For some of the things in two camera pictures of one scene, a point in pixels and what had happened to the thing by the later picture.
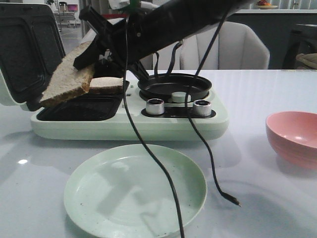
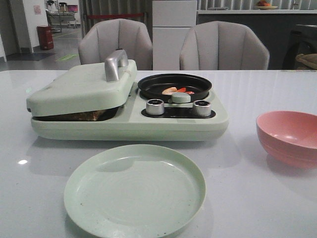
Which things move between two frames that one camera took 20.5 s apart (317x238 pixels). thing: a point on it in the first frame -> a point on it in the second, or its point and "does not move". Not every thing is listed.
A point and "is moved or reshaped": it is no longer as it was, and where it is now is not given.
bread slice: x=67 y=82 -> x=92 y=116
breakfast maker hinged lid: x=31 y=46 -> x=85 y=87
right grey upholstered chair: x=237 y=46 does not move
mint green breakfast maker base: x=103 y=116 does not move
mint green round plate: x=121 y=192 does not move
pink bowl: x=293 y=135 is moved or reshaped
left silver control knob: x=155 y=106 does not move
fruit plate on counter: x=264 y=4 does not move
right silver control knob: x=202 y=107 does not move
